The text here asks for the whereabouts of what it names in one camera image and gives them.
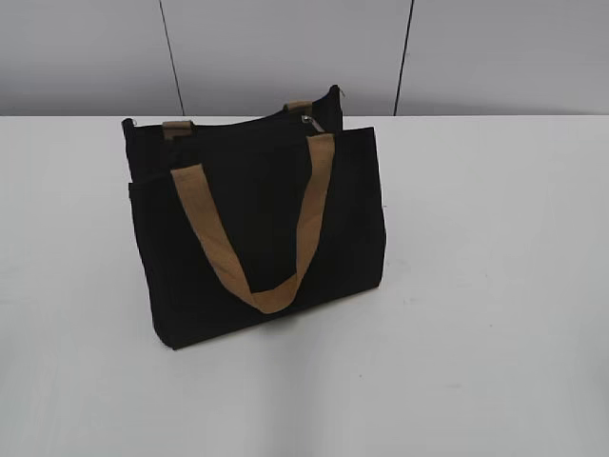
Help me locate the black tote bag tan handles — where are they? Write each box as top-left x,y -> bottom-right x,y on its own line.
122,86 -> 386,349

